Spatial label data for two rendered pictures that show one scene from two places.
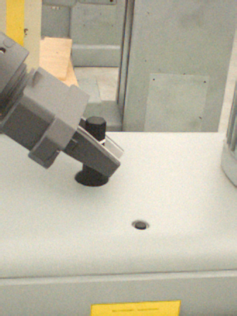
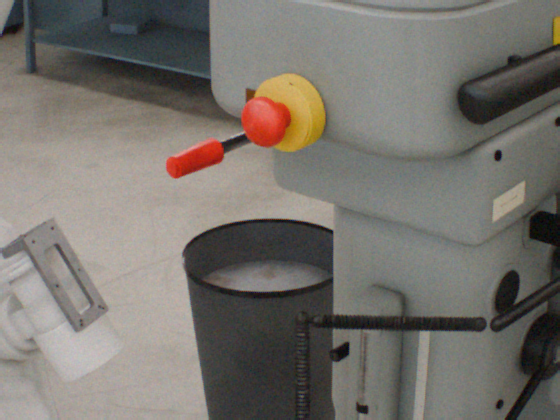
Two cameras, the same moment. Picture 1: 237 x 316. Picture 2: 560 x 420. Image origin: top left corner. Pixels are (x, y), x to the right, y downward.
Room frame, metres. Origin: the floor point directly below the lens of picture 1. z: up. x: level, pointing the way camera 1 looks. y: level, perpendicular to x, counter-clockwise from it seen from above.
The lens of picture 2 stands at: (-0.13, 0.79, 2.07)
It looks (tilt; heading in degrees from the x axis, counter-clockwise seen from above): 23 degrees down; 324
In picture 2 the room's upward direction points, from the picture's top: 1 degrees counter-clockwise
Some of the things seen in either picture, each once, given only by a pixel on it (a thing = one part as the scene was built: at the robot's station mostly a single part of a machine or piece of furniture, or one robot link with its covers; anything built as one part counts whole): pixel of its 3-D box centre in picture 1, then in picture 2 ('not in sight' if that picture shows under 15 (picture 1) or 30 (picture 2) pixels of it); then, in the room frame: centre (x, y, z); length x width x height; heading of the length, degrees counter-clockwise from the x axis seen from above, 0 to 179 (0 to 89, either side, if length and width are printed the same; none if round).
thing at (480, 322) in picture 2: not in sight; (409, 323); (0.52, 0.18, 1.58); 0.17 x 0.01 x 0.01; 45
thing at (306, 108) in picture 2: not in sight; (288, 112); (0.59, 0.25, 1.76); 0.06 x 0.02 x 0.06; 13
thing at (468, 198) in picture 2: not in sight; (467, 122); (0.65, -0.01, 1.68); 0.34 x 0.24 x 0.10; 103
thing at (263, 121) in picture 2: not in sight; (268, 120); (0.59, 0.27, 1.76); 0.04 x 0.03 x 0.04; 13
